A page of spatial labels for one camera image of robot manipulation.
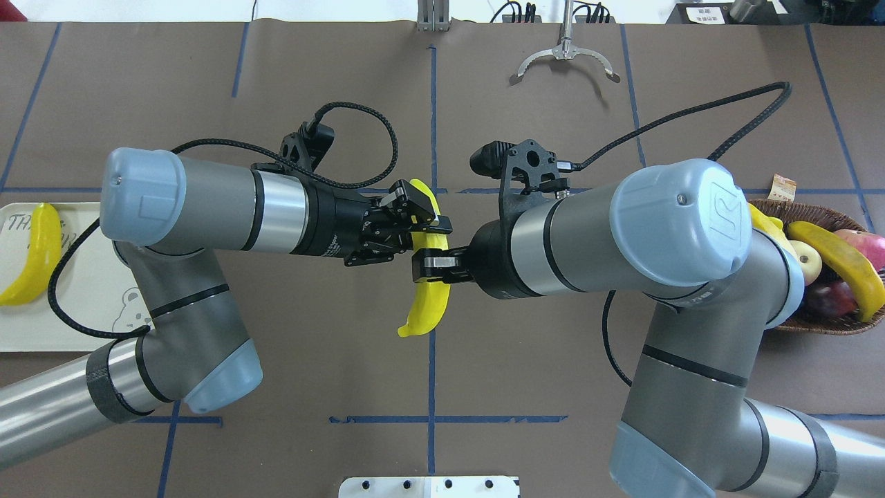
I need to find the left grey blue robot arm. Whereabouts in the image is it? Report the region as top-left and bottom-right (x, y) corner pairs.
(2, 148), (451, 469)

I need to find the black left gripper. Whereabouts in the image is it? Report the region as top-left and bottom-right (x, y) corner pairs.
(304, 180), (453, 267)

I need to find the brown wicker basket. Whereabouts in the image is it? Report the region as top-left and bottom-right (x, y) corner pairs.
(749, 199), (884, 336)

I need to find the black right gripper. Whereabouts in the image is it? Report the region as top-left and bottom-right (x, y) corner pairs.
(411, 221), (554, 299)

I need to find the aluminium frame post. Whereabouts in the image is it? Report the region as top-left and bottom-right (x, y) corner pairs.
(416, 0), (451, 33)

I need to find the pale white apple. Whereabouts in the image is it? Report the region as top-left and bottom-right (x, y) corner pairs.
(788, 239), (823, 286)

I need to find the white metal base plate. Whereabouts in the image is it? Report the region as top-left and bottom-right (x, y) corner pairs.
(338, 475), (521, 497)

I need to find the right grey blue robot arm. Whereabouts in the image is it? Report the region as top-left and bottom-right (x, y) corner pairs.
(412, 154), (883, 497)

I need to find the paper tag on basket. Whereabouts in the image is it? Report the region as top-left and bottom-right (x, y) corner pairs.
(766, 174), (799, 203)

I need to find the black power strip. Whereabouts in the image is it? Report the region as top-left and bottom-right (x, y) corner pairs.
(489, 1), (615, 24)

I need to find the dark purple fruit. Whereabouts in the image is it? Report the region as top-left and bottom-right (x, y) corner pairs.
(802, 280), (859, 318)

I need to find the yellow banana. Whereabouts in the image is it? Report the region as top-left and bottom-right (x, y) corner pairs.
(1, 203), (62, 306)
(785, 221), (884, 322)
(397, 178), (451, 338)
(748, 202), (799, 259)

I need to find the red pink apple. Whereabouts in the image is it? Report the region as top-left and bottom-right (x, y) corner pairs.
(834, 229), (884, 272)

